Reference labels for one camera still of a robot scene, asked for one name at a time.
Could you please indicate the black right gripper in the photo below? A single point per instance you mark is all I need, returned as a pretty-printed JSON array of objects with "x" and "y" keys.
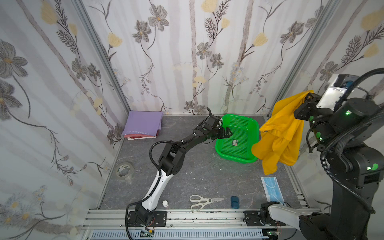
[{"x": 306, "y": 107}]

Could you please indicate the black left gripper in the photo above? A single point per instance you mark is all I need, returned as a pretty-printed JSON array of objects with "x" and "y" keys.
[{"x": 216, "y": 131}]

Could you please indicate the green plastic basket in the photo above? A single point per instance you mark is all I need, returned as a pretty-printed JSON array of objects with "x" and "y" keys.
[{"x": 246, "y": 131}]

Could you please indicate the yellow t shirt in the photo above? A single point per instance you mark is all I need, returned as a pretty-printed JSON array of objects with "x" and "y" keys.
[{"x": 281, "y": 135}]

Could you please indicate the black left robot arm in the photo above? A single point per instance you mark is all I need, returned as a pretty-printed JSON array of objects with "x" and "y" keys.
[{"x": 168, "y": 158}]

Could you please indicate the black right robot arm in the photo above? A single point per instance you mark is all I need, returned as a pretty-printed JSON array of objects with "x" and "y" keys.
[{"x": 341, "y": 125}]

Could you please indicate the folded purple t shirt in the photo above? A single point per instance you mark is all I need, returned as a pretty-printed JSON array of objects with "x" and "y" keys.
[{"x": 143, "y": 123}]

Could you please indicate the small blue block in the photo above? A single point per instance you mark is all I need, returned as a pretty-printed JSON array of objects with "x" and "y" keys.
[{"x": 235, "y": 202}]

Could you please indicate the blue face mask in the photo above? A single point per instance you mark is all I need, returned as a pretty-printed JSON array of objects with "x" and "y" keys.
[{"x": 272, "y": 190}]

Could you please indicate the small white bottle cap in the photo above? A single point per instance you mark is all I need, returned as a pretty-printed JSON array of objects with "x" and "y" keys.
[{"x": 165, "y": 204}]

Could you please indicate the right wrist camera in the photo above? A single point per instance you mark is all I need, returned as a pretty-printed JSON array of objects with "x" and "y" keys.
[{"x": 338, "y": 85}]

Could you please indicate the white handled scissors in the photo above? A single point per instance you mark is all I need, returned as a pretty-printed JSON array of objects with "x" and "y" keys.
[{"x": 198, "y": 202}]

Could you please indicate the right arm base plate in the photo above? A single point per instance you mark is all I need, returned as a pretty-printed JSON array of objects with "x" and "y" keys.
[{"x": 255, "y": 218}]

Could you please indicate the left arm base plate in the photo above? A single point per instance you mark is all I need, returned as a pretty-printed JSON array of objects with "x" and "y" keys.
[{"x": 153, "y": 219}]

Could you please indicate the white ribbed cable duct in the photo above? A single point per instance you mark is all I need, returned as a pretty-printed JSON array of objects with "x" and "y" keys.
[{"x": 181, "y": 234}]

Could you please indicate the aluminium front rail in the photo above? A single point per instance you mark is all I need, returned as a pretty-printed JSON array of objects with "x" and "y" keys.
[{"x": 183, "y": 219}]

